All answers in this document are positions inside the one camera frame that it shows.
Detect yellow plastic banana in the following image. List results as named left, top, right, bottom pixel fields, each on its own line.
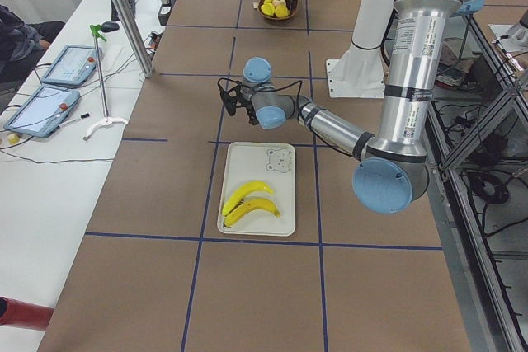
left=224, top=198, right=281, bottom=228
left=222, top=181, right=274, bottom=216

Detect brown wicker basket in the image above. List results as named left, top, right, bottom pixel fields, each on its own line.
left=257, top=0, right=298, bottom=21

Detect yellow plastic lemon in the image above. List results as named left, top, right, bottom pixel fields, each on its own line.
left=274, top=7, right=290, bottom=19

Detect yellow plastic starfruit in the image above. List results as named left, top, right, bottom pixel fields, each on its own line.
left=260, top=3, right=276, bottom=18

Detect white bear print tray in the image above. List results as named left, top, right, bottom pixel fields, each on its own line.
left=217, top=142, right=296, bottom=237

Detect orange relay module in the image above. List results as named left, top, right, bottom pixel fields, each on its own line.
left=148, top=31, right=163, bottom=50

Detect black computer mouse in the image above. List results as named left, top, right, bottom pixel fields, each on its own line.
left=101, top=21, right=120, bottom=33

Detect green tipped reacher grabber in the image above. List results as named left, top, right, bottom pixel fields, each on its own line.
left=83, top=25, right=128, bottom=141

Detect far teach pendant tablet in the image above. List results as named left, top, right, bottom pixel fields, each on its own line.
left=40, top=45, right=97, bottom=88

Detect teach pendant tablet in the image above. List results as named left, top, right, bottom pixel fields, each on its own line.
left=40, top=45, right=97, bottom=88
left=4, top=84, right=80, bottom=138

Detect near teach pendant tablet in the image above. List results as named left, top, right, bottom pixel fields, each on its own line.
left=4, top=84, right=80, bottom=138

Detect yellow tape roll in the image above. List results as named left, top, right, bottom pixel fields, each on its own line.
left=7, top=134, right=21, bottom=145

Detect seated person dark clothes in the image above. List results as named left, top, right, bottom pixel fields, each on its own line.
left=1, top=5, right=65, bottom=83

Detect red fire extinguisher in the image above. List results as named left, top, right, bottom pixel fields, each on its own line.
left=1, top=297, right=54, bottom=331

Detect wrist black camera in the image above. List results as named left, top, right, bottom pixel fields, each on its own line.
left=217, top=77, right=242, bottom=116

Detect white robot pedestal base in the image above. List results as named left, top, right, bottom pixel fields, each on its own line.
left=326, top=0, right=394, bottom=98

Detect aluminium frame post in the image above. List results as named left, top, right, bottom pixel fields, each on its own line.
left=112, top=0, right=154, bottom=78

